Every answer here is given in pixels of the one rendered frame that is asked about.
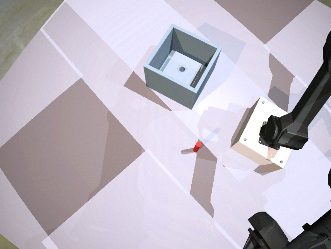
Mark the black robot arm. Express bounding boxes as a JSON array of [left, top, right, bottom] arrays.
[[259, 31, 331, 249]]

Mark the red peg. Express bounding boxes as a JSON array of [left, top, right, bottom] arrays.
[[193, 142, 201, 152]]

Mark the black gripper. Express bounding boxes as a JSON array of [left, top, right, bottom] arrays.
[[243, 212, 331, 249]]

